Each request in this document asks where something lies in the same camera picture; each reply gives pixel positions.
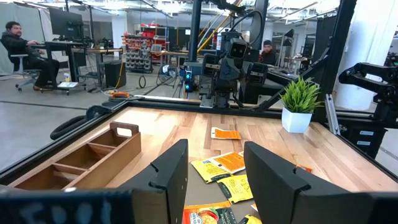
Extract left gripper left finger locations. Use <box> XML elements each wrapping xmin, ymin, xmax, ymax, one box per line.
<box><xmin>0</xmin><ymin>139</ymin><xmax>189</xmax><ymax>224</ymax></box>

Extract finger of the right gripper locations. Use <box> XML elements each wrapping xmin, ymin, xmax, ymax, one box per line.
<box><xmin>247</xmin><ymin>62</ymin><xmax>269</xmax><ymax>85</ymax></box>
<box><xmin>201</xmin><ymin>54</ymin><xmax>220</xmax><ymax>77</ymax></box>

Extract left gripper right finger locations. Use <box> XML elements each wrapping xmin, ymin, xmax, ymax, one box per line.
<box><xmin>244</xmin><ymin>141</ymin><xmax>398</xmax><ymax>224</ymax></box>

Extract orange mango tea packet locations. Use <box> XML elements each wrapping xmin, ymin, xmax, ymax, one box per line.
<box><xmin>182</xmin><ymin>201</ymin><xmax>238</xmax><ymax>224</ymax></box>

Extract wooden tea organizer box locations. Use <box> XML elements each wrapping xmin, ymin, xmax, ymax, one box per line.
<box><xmin>8</xmin><ymin>121</ymin><xmax>142</xmax><ymax>191</ymax></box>

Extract person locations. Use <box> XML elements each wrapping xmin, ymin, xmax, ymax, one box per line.
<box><xmin>0</xmin><ymin>21</ymin><xmax>60</xmax><ymax>91</ymax></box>
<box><xmin>259</xmin><ymin>39</ymin><xmax>278</xmax><ymax>66</ymax></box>

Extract round grey mat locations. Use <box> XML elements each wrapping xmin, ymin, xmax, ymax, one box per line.
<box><xmin>183</xmin><ymin>161</ymin><xmax>259</xmax><ymax>224</ymax></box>

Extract round floor fan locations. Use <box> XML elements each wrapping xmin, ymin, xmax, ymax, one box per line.
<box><xmin>156</xmin><ymin>63</ymin><xmax>178</xmax><ymax>87</ymax></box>

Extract green plant white pot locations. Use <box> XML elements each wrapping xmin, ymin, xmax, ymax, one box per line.
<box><xmin>279</xmin><ymin>77</ymin><xmax>324</xmax><ymax>134</ymax></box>

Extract red storage shelf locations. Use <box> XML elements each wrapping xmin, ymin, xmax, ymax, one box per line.
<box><xmin>141</xmin><ymin>21</ymin><xmax>170</xmax><ymax>54</ymax></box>

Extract parts bin rack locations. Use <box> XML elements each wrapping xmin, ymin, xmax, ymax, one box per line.
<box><xmin>123</xmin><ymin>33</ymin><xmax>154</xmax><ymax>75</ymax></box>

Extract silver aluminium bar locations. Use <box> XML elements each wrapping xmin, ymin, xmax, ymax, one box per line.
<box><xmin>324</xmin><ymin>93</ymin><xmax>342</xmax><ymax>135</ymax></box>

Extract orange power tool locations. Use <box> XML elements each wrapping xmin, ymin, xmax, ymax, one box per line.
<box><xmin>108</xmin><ymin>91</ymin><xmax>132</xmax><ymax>100</ymax></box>

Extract black computer case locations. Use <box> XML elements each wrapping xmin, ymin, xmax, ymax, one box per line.
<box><xmin>104</xmin><ymin>60</ymin><xmax>127</xmax><ymax>90</ymax></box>

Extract wooden desk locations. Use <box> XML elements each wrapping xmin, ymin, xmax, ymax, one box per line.
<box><xmin>86</xmin><ymin>47</ymin><xmax>124</xmax><ymax>85</ymax></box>

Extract black computer monitor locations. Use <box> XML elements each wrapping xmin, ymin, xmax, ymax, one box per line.
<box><xmin>49</xmin><ymin>7</ymin><xmax>84</xmax><ymax>40</ymax></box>

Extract black desk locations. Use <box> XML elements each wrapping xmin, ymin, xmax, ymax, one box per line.
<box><xmin>26</xmin><ymin>40</ymin><xmax>88</xmax><ymax>96</ymax></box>

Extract grey curtain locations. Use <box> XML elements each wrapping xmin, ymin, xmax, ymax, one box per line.
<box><xmin>0</xmin><ymin>2</ymin><xmax>44</xmax><ymax>75</ymax></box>

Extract grey office chair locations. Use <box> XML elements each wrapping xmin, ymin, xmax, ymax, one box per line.
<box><xmin>9</xmin><ymin>54</ymin><xmax>43</xmax><ymax>93</ymax></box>

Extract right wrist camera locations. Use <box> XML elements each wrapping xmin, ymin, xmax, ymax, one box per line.
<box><xmin>229</xmin><ymin>39</ymin><xmax>249</xmax><ymax>60</ymax></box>

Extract black aluminium rig frame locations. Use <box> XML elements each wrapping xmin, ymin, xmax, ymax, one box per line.
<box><xmin>0</xmin><ymin>0</ymin><xmax>398</xmax><ymax>184</ymax></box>

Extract black curved frame handle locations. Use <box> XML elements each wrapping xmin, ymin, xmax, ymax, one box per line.
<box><xmin>49</xmin><ymin>105</ymin><xmax>109</xmax><ymax>141</ymax></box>

